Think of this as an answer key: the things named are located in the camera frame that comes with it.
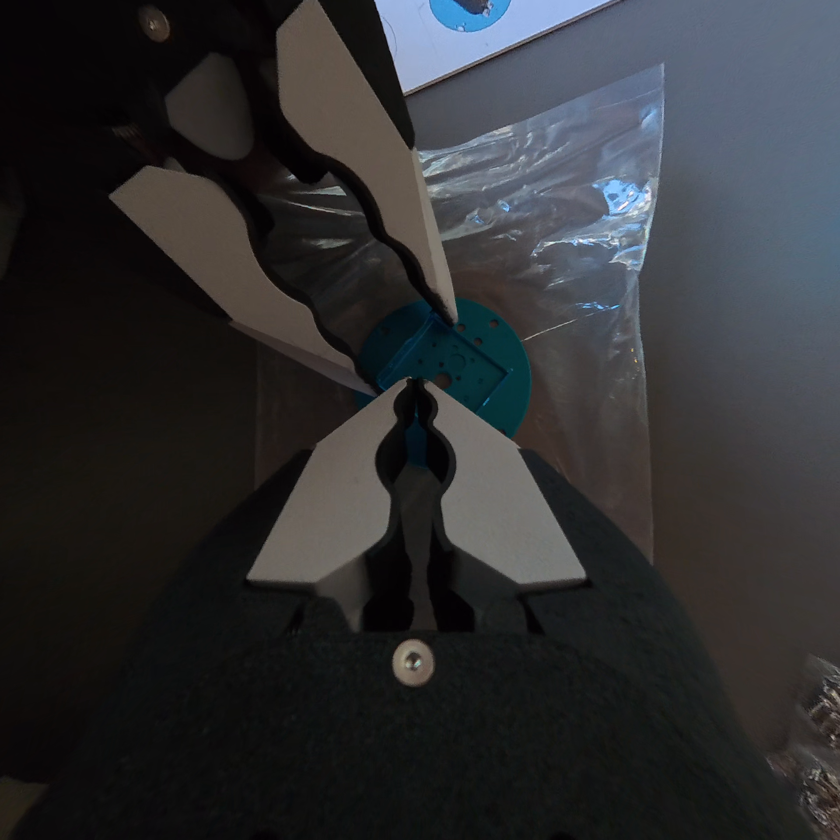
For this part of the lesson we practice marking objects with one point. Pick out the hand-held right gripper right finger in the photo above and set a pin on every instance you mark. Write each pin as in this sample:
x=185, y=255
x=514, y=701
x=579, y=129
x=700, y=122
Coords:
x=505, y=518

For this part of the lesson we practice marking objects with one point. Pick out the clear plastic bag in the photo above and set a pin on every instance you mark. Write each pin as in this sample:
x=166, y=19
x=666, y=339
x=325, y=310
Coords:
x=558, y=262

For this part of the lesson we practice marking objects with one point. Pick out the grey desk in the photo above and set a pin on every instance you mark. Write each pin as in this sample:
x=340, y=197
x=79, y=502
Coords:
x=754, y=328

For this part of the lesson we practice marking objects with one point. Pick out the assembly instruction sheet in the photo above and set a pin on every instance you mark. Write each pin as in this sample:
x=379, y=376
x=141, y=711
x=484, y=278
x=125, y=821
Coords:
x=420, y=46

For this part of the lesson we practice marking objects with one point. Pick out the blue square metal bracket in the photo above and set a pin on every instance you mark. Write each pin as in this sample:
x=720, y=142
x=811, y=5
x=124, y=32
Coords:
x=453, y=361

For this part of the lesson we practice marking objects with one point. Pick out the teal round metal plate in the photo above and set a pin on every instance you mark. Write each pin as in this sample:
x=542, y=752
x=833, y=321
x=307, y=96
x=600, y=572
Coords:
x=505, y=341

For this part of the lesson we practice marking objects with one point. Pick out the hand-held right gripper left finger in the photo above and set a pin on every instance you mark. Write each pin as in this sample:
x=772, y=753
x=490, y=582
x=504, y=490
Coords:
x=328, y=512

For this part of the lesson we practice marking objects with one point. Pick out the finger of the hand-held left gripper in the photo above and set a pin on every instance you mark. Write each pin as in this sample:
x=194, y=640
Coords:
x=367, y=131
x=197, y=243

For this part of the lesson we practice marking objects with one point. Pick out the shiny wrapped parts bag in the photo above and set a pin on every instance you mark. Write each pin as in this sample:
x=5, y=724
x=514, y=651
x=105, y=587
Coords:
x=814, y=754

